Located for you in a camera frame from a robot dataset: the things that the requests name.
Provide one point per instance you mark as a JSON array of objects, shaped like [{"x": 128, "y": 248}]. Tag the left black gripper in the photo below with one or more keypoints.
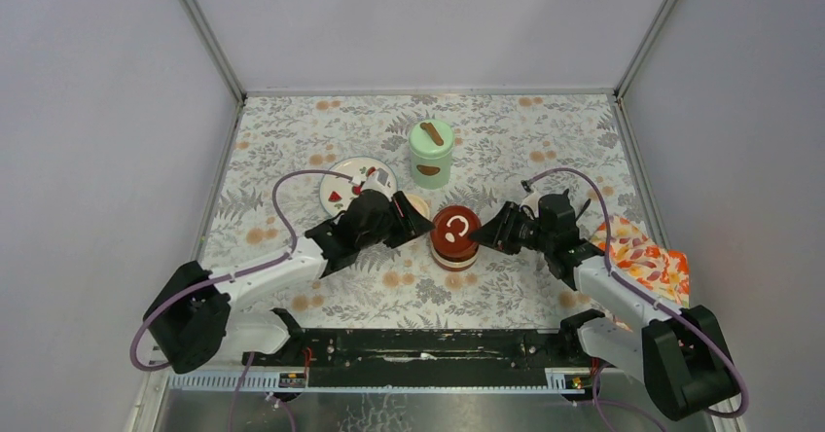
[{"x": 400, "y": 221}]

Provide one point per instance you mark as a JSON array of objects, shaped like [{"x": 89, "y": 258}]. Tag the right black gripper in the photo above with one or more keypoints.
[{"x": 498, "y": 232}]

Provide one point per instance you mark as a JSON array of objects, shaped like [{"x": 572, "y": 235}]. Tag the cream round lid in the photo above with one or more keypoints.
[{"x": 420, "y": 205}]

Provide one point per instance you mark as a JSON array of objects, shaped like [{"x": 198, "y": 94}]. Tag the red round lid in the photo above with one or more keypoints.
[{"x": 453, "y": 224}]

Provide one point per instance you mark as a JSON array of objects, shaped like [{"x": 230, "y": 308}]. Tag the steel bowl red band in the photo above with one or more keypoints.
[{"x": 453, "y": 263}]

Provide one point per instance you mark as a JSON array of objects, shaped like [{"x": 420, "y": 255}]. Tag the green cylindrical container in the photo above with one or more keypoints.
[{"x": 431, "y": 165}]

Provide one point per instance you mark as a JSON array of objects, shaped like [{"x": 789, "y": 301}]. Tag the white plate with food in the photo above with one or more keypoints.
[{"x": 335, "y": 188}]

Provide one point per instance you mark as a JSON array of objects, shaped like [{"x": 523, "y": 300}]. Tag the green lid with handle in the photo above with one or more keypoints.
[{"x": 431, "y": 139}]

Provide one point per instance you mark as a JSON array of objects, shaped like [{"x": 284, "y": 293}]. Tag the black tongs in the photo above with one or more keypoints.
[{"x": 583, "y": 209}]

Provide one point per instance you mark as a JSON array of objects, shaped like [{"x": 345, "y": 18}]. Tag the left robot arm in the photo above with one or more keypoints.
[{"x": 197, "y": 316}]

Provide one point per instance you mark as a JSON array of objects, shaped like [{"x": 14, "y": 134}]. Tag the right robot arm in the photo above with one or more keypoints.
[{"x": 679, "y": 354}]

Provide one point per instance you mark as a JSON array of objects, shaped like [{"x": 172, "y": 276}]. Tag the floral table mat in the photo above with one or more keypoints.
[{"x": 569, "y": 142}]

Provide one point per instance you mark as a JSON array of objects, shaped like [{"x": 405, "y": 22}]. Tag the orange floral cloth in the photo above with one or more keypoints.
[{"x": 661, "y": 270}]

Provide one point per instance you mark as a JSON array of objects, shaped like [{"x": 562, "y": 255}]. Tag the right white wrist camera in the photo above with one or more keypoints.
[{"x": 530, "y": 205}]

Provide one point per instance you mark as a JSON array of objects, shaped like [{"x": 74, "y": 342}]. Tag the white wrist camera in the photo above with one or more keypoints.
[
  {"x": 530, "y": 205},
  {"x": 378, "y": 179}
]

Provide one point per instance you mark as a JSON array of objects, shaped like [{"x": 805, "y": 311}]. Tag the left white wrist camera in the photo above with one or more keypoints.
[{"x": 378, "y": 179}]

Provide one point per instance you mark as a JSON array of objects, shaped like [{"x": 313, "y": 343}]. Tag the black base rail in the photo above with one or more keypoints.
[{"x": 453, "y": 357}]

